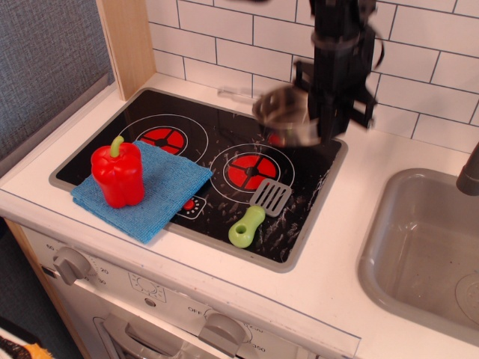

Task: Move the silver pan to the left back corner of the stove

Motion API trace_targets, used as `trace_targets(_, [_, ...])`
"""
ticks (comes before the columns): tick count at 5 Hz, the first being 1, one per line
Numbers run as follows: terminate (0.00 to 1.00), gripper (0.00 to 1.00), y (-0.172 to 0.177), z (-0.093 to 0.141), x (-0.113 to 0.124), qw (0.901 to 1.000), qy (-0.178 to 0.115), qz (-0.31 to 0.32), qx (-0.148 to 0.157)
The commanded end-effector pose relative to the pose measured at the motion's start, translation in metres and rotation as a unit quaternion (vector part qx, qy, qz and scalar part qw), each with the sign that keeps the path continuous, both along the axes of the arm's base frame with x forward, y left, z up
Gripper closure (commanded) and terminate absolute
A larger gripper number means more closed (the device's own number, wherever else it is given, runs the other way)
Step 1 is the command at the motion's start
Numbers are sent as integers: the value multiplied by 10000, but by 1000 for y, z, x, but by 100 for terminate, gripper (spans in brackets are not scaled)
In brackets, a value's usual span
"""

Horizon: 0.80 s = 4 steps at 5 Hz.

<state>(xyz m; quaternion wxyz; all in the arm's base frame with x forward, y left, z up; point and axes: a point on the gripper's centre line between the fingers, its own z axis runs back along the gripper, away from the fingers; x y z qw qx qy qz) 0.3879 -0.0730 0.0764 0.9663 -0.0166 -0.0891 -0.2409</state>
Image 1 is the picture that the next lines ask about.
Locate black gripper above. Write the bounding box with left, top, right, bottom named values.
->
left=293, top=39, right=377, bottom=144

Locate metal pot with wire handle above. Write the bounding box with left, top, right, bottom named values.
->
left=217, top=85, right=320, bottom=147

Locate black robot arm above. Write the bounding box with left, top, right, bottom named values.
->
left=293, top=1, right=377, bottom=144

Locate black toy stovetop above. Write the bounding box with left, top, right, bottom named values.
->
left=49, top=89, right=347, bottom=272

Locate grey toy faucet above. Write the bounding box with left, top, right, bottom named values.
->
left=456, top=144, right=479, bottom=196

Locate grey toy sink basin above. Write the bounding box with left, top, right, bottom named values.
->
left=359, top=168, right=478, bottom=346

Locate blue folded cloth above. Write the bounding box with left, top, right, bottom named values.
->
left=71, top=141, right=213, bottom=243

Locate red toy bell pepper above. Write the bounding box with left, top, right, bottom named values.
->
left=91, top=136, right=144, bottom=209

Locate grey right oven knob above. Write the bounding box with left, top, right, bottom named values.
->
left=198, top=313, right=246, bottom=358

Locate grey oven knob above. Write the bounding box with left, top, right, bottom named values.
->
left=198, top=313, right=246, bottom=358
left=53, top=247, right=91, bottom=286

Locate grey left oven knob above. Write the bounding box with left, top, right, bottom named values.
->
left=53, top=247, right=91, bottom=286

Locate orange plush object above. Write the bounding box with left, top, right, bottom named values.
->
left=22, top=343, right=53, bottom=359

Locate grey spatula with green handle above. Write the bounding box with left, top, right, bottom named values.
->
left=228, top=179, right=292, bottom=248

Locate wooden side post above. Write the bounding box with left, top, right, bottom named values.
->
left=97, top=0, right=156, bottom=101

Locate grey oven door handle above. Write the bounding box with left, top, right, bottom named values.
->
left=103, top=313, right=240, bottom=359

